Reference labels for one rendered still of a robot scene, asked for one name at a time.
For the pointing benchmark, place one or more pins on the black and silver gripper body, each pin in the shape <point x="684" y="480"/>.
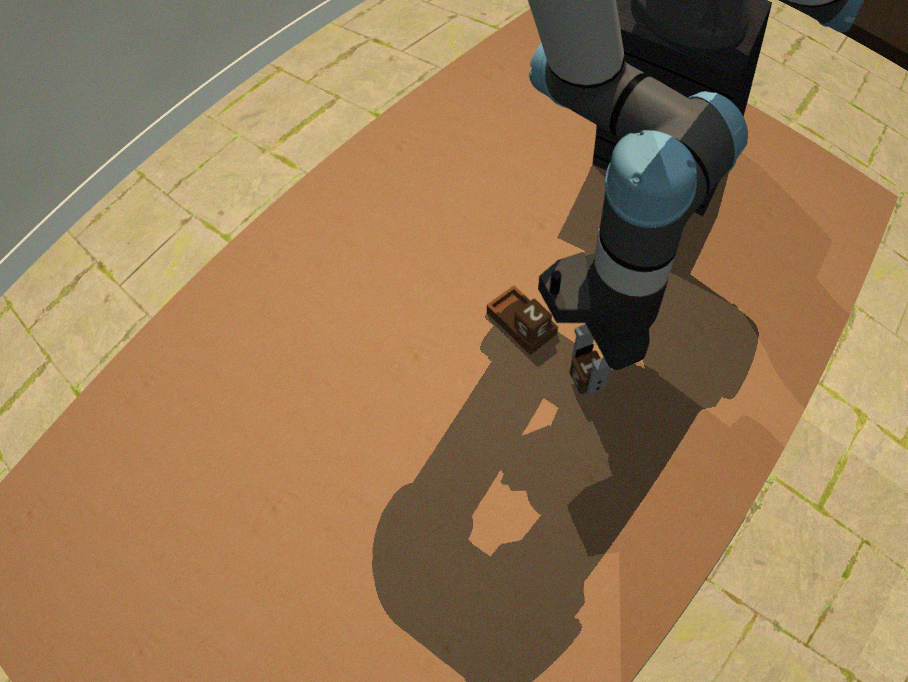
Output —
<point x="585" y="295"/>

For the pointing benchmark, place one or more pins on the brown wooden tray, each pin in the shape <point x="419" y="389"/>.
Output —
<point x="502" y="309"/>

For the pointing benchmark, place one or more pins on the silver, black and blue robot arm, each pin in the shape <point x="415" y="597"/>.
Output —
<point x="651" y="180"/>

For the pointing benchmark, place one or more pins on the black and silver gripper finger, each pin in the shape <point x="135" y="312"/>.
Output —
<point x="583" y="341"/>
<point x="599" y="375"/>

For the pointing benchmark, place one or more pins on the brown calendar cube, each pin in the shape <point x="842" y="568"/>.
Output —
<point x="532" y="320"/>
<point x="580" y="369"/>

